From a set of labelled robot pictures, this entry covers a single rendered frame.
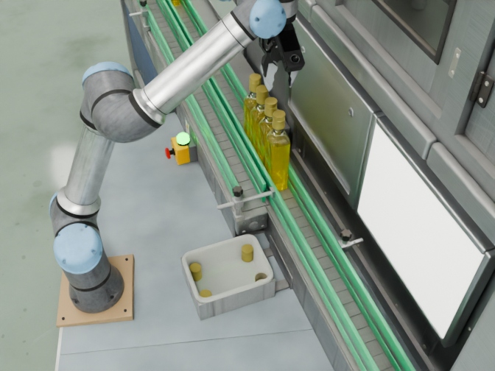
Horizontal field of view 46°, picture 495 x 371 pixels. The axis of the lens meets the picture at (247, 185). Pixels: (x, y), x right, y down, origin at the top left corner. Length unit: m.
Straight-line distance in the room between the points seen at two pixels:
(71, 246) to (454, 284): 0.91
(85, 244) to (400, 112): 0.83
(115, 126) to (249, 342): 0.69
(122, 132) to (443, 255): 0.72
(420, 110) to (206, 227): 0.85
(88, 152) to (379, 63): 0.72
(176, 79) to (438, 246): 0.64
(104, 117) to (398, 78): 0.63
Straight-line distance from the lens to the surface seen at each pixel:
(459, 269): 1.25
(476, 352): 0.59
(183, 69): 1.24
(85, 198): 1.58
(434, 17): 1.21
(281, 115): 1.58
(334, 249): 1.57
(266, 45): 1.48
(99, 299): 1.66
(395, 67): 1.33
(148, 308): 1.70
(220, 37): 1.22
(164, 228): 1.86
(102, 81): 1.38
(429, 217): 1.28
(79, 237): 1.56
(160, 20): 2.53
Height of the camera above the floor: 2.18
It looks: 47 degrees down
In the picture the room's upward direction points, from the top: straight up
